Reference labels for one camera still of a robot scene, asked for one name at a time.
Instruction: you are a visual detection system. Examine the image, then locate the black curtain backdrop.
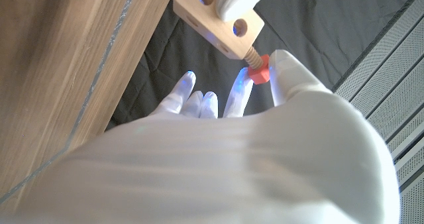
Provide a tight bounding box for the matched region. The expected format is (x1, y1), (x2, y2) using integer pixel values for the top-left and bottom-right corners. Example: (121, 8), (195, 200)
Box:
(105, 0), (424, 132)

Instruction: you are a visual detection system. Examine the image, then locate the small wooden block with holes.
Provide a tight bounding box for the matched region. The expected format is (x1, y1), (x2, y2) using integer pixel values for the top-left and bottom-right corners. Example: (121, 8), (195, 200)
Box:
(172, 0), (265, 60)

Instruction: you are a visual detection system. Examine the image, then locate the red screw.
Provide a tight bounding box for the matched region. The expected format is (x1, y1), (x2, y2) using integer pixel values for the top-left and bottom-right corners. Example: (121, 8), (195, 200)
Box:
(244, 46), (271, 85)

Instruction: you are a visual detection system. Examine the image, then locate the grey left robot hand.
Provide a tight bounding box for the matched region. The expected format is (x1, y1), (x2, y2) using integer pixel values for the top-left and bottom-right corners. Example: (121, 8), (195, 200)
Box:
(217, 0), (278, 23)

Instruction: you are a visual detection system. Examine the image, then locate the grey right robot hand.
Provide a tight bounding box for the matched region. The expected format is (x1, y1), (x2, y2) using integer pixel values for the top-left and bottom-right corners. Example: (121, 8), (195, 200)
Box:
(0, 50), (401, 224)

